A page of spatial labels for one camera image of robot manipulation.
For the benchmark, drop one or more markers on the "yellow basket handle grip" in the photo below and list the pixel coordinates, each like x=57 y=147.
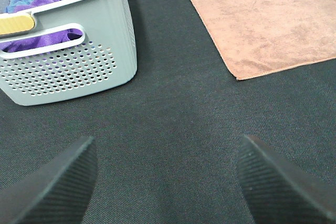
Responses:
x=16 y=23

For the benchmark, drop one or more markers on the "purple towel in basket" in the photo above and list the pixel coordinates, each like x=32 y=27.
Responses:
x=39 y=41

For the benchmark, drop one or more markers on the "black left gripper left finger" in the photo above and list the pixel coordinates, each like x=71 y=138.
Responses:
x=59 y=192

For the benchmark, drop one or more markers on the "brown microfibre towel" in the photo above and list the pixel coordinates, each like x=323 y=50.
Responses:
x=258 y=37

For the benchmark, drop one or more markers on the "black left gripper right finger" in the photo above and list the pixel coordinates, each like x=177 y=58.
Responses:
x=278 y=191

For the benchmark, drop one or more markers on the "grey perforated laundry basket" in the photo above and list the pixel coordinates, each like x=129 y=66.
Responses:
x=102 y=58

